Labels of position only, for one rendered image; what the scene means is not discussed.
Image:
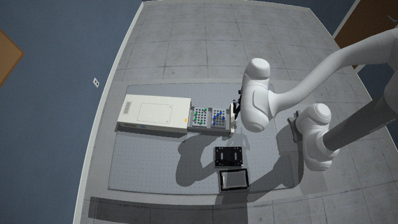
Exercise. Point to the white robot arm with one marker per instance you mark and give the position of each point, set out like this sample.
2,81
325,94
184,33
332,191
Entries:
320,145

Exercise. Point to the black rectangular frame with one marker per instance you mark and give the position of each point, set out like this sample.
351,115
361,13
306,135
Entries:
234,188

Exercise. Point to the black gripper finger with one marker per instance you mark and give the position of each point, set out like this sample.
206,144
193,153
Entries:
236,110

